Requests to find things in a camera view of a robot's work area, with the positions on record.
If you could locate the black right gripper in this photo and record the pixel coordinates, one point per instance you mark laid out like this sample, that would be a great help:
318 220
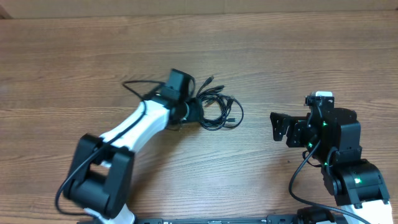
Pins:
297 127

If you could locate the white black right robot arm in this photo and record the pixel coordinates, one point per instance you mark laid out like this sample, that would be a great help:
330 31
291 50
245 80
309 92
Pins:
331 136

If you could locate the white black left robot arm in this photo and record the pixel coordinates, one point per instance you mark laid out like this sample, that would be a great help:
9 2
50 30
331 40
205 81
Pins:
99 178

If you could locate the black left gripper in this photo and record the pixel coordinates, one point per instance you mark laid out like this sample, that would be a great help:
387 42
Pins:
197 109

